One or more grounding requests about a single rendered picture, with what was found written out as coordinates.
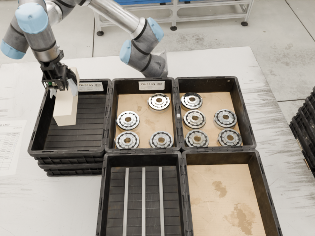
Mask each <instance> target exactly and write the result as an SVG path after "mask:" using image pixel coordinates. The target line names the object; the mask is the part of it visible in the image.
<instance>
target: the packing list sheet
mask: <svg viewBox="0 0 315 236"><path fill-rule="evenodd" d="M26 122H27V120H11V121H0V176H7V175H14V174H15V173H16V167H17V163H18V158H19V153H20V148H21V143H22V138H23V131H24V129H25V126H26Z"/></svg>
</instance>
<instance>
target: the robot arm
mask: <svg viewBox="0 0 315 236"><path fill-rule="evenodd" d="M18 4H19V5H18V8H17V10H16V11H15V14H14V16H13V19H12V21H11V23H10V25H9V27H8V29H7V31H6V33H5V36H4V38H3V39H2V42H1V45H0V50H1V51H2V53H3V54H4V55H6V56H7V57H9V58H11V59H22V58H23V57H24V55H25V54H26V53H27V50H28V49H29V48H31V50H32V52H33V54H34V56H35V58H36V59H37V61H38V63H39V64H40V68H41V70H42V73H43V75H42V80H41V82H42V84H43V86H44V88H45V90H46V92H48V89H50V91H51V92H50V98H52V96H53V95H54V96H56V94H57V90H58V89H59V90H60V91H65V89H67V91H68V87H70V88H71V92H72V95H73V96H75V95H76V96H78V83H77V77H76V74H75V73H74V72H73V71H72V70H71V69H70V68H68V66H67V65H65V63H61V62H60V61H61V60H62V59H63V58H64V52H63V50H59V48H60V46H59V45H57V43H56V39H55V37H54V34H53V31H52V28H51V27H52V26H53V25H57V24H59V23H60V22H61V21H62V20H63V19H64V18H66V17H67V16H68V15H69V14H70V13H71V11H72V10H73V9H74V7H75V6H76V4H78V5H79V6H81V7H82V6H88V7H89V8H91V9H92V10H94V11H95V12H97V13H99V14H100V15H102V16H103V17H105V18H106V19H108V20H109V21H111V22H113V23H114V24H116V25H117V26H119V27H120V28H122V29H124V30H125V31H126V32H128V33H129V34H130V37H131V38H132V40H131V41H130V40H126V41H125V42H124V44H123V46H122V48H121V50H120V60H121V61H122V62H123V63H125V64H126V65H128V66H130V67H132V68H134V69H135V70H137V71H139V72H141V73H142V74H143V76H144V77H145V78H150V77H160V76H161V74H162V73H163V71H164V68H165V59H164V58H163V57H161V56H158V55H154V54H151V52H152V50H153V49H154V48H155V47H156V46H157V44H158V43H159V42H160V41H161V39H162V38H163V37H164V32H163V30H162V29H161V27H160V26H159V25H158V24H157V22H156V21H154V20H153V19H152V18H150V17H149V18H148V19H145V18H144V17H141V18H138V17H137V16H135V15H134V14H132V13H131V12H129V11H128V10H127V9H125V8H124V7H123V6H121V5H120V4H118V3H117V2H115V1H114V0H18ZM44 82H45V84H46V87H45V85H44ZM47 84H48V85H47Z"/></svg>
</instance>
